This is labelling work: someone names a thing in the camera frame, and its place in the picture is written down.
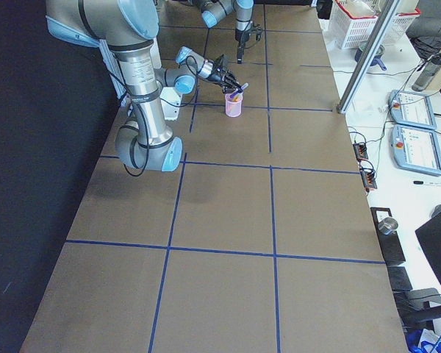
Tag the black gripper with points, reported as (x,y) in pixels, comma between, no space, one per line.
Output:
(217,75)
(240,36)

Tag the purple highlighter pen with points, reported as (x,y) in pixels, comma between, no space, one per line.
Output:
(238,91)

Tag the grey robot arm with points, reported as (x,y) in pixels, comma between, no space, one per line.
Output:
(213,12)
(145,141)

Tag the pink mesh pen holder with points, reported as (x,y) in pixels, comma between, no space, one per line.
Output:
(233,106)

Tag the white red plastic basket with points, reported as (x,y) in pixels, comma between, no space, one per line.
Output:
(348,31)

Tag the orange black power strip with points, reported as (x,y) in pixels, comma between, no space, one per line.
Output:
(360,151)

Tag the teach pendant tablet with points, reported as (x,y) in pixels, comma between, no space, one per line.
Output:
(415,149)
(411,109)

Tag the grey water bottle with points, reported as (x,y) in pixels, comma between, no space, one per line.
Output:
(433,65)

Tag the metal cup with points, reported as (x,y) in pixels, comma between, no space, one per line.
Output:
(387,225)

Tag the aluminium frame post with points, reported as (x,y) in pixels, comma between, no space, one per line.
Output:
(372,46)

